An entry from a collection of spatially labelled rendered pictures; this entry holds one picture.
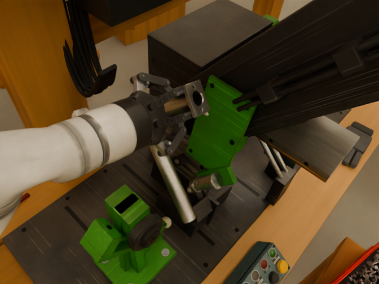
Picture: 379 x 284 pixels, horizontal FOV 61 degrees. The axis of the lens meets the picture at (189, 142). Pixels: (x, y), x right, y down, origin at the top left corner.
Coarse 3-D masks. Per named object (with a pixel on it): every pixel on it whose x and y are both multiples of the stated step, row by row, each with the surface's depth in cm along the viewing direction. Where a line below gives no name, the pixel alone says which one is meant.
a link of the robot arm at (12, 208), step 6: (18, 198) 32; (12, 204) 32; (18, 204) 34; (0, 210) 31; (6, 210) 32; (12, 210) 33; (0, 216) 32; (6, 216) 33; (0, 222) 33; (6, 222) 34; (0, 228) 33; (0, 234) 33
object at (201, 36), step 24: (168, 24) 81; (192, 24) 82; (216, 24) 83; (240, 24) 84; (264, 24) 85; (168, 48) 76; (192, 48) 75; (216, 48) 76; (168, 72) 80; (192, 72) 74; (192, 120) 85
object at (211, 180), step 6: (210, 174) 70; (216, 174) 71; (192, 180) 74; (198, 180) 73; (204, 180) 71; (210, 180) 69; (216, 180) 70; (222, 180) 71; (192, 186) 74; (198, 186) 73; (204, 186) 71; (210, 186) 70; (216, 186) 70
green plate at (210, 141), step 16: (208, 80) 65; (208, 96) 66; (224, 96) 63; (208, 112) 68; (224, 112) 65; (240, 112) 62; (208, 128) 69; (224, 128) 66; (240, 128) 64; (192, 144) 74; (208, 144) 71; (224, 144) 68; (240, 144) 72; (208, 160) 73; (224, 160) 70
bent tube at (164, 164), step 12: (192, 84) 52; (180, 96) 53; (192, 96) 55; (204, 96) 54; (168, 108) 56; (180, 108) 54; (192, 108) 51; (204, 108) 53; (156, 156) 63; (168, 156) 63; (168, 168) 63; (168, 180) 63; (180, 192) 63; (180, 204) 63; (180, 216) 65; (192, 216) 64
